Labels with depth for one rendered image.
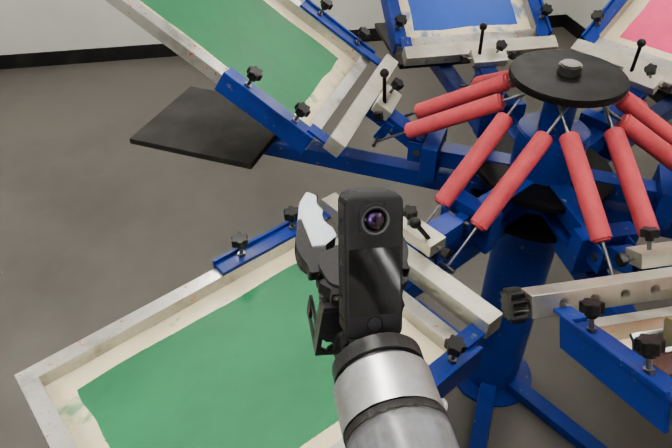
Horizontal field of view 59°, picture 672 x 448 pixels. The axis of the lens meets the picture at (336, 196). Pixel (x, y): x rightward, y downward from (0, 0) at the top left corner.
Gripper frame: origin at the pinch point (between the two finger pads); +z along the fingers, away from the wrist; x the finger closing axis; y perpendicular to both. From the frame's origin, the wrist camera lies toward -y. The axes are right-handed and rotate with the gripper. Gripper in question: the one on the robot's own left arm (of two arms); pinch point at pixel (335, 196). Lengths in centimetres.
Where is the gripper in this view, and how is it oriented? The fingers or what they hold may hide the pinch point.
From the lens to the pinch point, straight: 59.5
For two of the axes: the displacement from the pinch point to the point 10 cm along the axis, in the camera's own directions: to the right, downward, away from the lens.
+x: 9.7, 0.0, 2.3
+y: -1.3, 8.0, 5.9
